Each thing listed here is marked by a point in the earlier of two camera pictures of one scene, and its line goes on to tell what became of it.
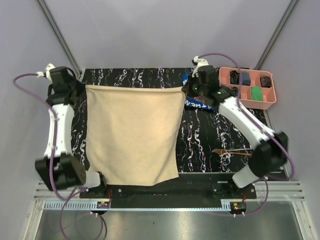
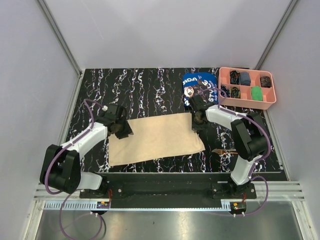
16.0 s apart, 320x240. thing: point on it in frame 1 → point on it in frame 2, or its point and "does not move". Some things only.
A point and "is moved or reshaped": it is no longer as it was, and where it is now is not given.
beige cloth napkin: [134, 134] is moved or reshaped
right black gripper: [191, 80] → [196, 127]
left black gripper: [80, 86] → [127, 130]
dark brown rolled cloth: [265, 81] does not move
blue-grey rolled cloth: [246, 80] does not move
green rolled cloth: [256, 93] does not move
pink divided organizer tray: [258, 89] does not move
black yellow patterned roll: [235, 91] does not move
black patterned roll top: [234, 77] does not move
